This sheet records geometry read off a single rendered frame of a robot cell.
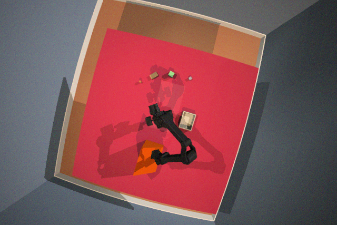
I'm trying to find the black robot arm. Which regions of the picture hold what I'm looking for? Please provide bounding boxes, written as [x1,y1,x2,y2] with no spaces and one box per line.
[148,103,197,165]

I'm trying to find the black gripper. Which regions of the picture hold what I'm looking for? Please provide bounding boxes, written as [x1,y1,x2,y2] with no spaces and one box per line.
[145,110,174,126]

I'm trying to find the green cube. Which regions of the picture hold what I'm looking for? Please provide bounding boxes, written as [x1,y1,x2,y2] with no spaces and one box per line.
[168,71,175,77]

